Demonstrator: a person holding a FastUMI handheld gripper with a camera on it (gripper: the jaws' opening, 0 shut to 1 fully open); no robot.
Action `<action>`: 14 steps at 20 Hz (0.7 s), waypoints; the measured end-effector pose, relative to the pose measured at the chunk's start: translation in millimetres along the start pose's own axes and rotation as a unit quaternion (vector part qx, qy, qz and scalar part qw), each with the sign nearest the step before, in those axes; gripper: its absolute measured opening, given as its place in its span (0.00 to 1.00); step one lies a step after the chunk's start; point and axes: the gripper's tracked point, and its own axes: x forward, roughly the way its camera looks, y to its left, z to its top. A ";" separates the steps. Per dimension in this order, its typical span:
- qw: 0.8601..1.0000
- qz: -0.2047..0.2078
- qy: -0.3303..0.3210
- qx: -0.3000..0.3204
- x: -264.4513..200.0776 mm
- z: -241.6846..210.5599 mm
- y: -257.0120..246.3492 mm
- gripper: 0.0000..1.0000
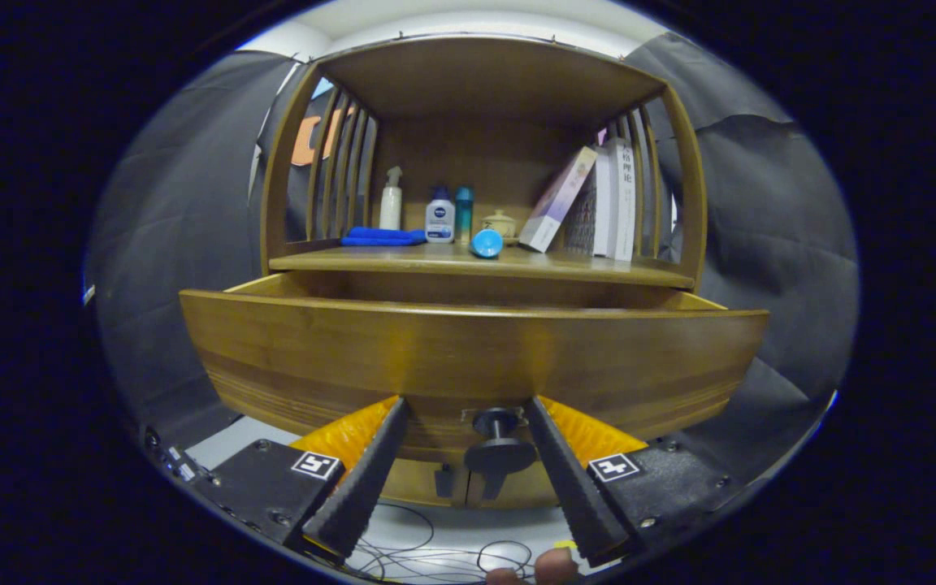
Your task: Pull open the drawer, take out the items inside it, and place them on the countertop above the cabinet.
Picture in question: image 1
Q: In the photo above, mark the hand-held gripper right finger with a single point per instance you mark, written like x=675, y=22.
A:
x=569, y=479

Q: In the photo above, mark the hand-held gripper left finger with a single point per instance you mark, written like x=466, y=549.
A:
x=366, y=479

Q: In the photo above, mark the brown wooden drawer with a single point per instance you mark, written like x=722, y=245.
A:
x=476, y=357

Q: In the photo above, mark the blue and white tube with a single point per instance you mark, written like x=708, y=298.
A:
x=487, y=244

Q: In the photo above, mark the wooden cabinet door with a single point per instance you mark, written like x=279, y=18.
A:
x=529, y=491
x=415, y=487

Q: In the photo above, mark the wooden countertop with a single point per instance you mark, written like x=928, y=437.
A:
x=403, y=258

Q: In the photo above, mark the brown wooden cabinet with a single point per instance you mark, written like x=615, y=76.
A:
x=484, y=81

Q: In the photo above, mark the black floor equipment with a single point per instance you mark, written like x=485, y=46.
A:
x=171, y=463

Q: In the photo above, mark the blue folded cloth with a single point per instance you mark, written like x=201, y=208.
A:
x=383, y=236

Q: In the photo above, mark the dark patterned book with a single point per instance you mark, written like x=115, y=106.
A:
x=582, y=223

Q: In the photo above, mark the beige lidded teacup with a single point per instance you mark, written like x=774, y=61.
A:
x=500, y=226

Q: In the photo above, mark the white bottle with blue cap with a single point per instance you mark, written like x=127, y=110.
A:
x=439, y=219

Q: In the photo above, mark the white pump bottle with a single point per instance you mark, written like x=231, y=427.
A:
x=390, y=207

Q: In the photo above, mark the purple and white book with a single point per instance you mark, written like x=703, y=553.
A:
x=557, y=199

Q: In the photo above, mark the white book with black lettering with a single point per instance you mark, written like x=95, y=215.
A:
x=622, y=203

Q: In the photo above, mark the teal slim bottle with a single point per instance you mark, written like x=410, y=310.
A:
x=464, y=211

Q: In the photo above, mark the black backdrop cloth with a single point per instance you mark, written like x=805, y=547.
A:
x=175, y=203

